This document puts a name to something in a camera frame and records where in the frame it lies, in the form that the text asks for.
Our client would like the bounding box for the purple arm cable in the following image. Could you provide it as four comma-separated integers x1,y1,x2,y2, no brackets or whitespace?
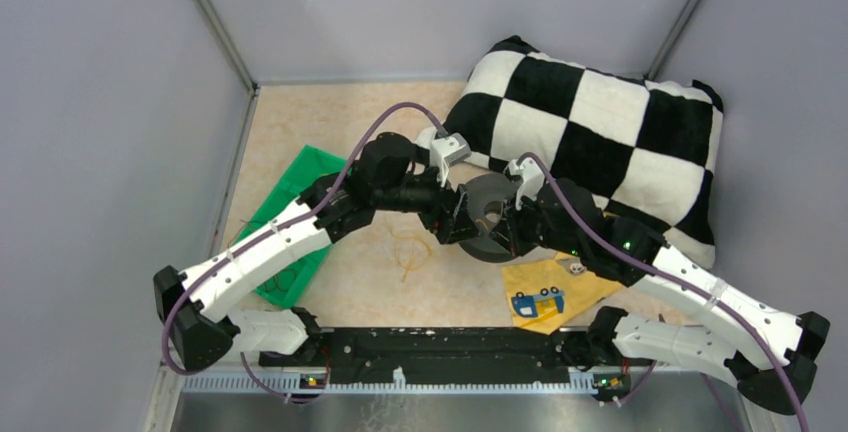
516,151,811,432
160,101,445,406

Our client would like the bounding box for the black white checkered pillow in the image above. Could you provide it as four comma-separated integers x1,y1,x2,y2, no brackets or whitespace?
444,35,724,268

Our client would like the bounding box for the yellow cloth with car print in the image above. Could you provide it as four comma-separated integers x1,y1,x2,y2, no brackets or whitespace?
500,253,623,335

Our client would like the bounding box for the thin yellow cable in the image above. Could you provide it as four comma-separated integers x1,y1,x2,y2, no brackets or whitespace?
387,226,435,283

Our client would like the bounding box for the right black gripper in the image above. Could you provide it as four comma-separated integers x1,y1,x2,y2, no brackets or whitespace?
487,188,584,258

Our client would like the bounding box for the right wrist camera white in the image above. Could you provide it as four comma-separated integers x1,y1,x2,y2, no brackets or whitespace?
506,157,545,211

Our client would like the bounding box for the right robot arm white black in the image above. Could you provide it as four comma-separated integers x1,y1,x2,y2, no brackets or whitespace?
489,179,830,416

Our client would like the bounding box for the green compartment tray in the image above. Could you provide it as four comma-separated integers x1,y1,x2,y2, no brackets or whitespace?
227,145,346,309

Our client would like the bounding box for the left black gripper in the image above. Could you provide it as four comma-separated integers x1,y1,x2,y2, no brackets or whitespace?
373,156,483,243

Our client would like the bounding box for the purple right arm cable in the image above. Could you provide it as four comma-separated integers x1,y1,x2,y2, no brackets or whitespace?
516,151,811,432

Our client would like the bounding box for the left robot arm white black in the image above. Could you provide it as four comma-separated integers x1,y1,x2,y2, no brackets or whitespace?
153,132,478,376

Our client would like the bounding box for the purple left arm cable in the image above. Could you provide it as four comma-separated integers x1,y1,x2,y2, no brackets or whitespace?
160,101,445,406

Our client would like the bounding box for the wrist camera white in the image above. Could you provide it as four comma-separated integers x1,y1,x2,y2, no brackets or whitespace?
428,133,472,187
506,157,545,211

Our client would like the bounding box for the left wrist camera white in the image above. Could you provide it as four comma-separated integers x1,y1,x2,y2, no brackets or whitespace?
428,133,472,187

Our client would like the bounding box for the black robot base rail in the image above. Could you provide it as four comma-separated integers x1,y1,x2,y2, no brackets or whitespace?
258,327,624,385

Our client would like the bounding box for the white slotted cable duct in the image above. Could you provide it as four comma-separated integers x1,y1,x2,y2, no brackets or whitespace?
182,367,597,395

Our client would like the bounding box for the black cable spool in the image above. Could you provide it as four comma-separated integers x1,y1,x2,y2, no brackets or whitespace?
458,173,517,263

